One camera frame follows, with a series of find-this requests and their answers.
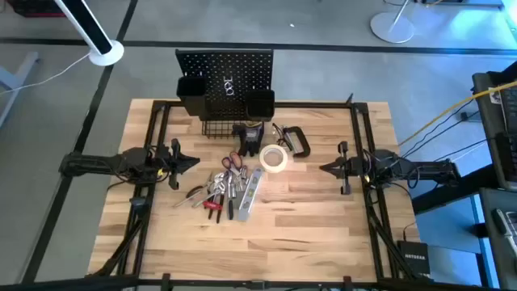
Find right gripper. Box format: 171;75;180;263
319;141;367;196

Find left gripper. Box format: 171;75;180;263
155;138;201;191

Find pliers with curved black handles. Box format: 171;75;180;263
186;172;214;200

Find silver combination wrench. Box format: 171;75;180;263
209;171;227;197

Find red and blue scissors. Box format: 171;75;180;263
221;151;244;179

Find white masking tape roll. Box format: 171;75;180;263
258;144;289;174

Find black-handled screwdriver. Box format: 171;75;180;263
226;177;235;221

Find grey torpedo level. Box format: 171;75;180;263
237;167;264;222

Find black C-clamp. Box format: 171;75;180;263
282;125;312;158

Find black work gloves pair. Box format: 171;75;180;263
230;120;266;158

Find tall black pegboard bin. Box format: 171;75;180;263
176;75;208;118

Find clear safety glasses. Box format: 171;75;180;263
271;122;292;151

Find short black pegboard bin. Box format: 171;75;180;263
244;89;276;122

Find black metal pegboard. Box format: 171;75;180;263
174;48;275;122

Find grey round stand base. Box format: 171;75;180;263
370;0;416;44

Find black desk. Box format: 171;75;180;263
472;60;517;191

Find white lamp stand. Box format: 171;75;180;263
54;0;125;67

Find grey handset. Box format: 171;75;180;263
490;208;517;247

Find grey table leg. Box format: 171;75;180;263
0;51;40;129

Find grey desk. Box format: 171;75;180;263
478;188;517;291

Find dark red crate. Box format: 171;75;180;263
6;0;68;19

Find black wire basket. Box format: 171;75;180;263
200;119;243;140

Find black aluminium table frame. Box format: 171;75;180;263
86;99;429;291

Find black cable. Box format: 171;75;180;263
401;99;476;158

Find black Netgear network switch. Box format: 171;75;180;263
397;240;431;278

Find yellow cable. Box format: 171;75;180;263
397;80;517;146

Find white floor cable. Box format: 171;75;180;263
0;52;92;96

